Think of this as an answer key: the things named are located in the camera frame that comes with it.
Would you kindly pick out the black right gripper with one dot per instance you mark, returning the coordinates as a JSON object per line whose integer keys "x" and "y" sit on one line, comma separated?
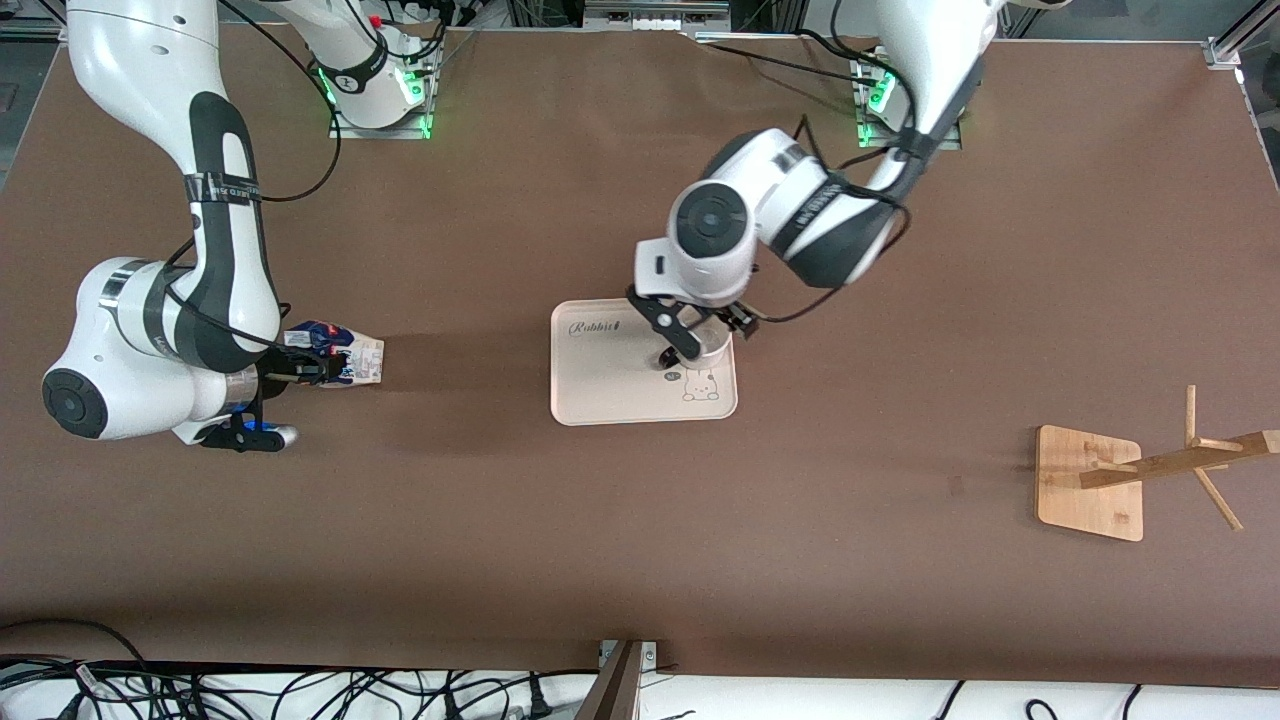
{"x": 277, "y": 377}

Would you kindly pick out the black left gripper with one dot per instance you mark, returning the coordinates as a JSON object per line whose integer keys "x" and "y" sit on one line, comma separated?
{"x": 738, "y": 318}

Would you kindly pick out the blue milk carton green cap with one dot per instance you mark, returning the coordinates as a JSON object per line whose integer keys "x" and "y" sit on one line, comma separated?
{"x": 365, "y": 360}

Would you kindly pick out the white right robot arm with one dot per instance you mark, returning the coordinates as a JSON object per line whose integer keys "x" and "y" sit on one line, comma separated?
{"x": 150, "y": 330}

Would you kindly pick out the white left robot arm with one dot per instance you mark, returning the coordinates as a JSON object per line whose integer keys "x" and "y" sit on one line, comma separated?
{"x": 710, "y": 225}

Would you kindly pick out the wooden cup hanging rack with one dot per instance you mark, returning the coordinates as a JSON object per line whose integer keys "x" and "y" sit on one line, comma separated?
{"x": 1080, "y": 490}

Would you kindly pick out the beige rabbit print tray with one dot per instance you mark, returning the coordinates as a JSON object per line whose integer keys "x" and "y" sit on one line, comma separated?
{"x": 600, "y": 390}

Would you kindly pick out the grey power strip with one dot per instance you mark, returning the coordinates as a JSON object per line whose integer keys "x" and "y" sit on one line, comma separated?
{"x": 655, "y": 15}

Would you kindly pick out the black power plug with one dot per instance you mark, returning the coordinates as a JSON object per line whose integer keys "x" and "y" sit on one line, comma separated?
{"x": 538, "y": 705}

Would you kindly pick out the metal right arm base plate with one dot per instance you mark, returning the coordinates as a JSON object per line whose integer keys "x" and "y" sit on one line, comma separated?
{"x": 345, "y": 128}

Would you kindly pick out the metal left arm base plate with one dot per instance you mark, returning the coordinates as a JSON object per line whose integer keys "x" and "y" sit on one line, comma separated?
{"x": 950, "y": 143}

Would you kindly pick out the small metal bracket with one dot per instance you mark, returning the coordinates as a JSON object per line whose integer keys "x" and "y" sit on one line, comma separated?
{"x": 650, "y": 655}

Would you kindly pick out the grey metal post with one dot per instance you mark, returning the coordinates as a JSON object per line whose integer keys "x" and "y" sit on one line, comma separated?
{"x": 615, "y": 690}

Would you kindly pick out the aluminium frame profile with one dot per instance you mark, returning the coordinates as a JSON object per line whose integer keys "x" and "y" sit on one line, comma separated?
{"x": 30, "y": 30}

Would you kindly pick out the aluminium corner bracket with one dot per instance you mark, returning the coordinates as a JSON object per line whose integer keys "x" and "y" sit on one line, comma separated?
{"x": 1220, "y": 55}

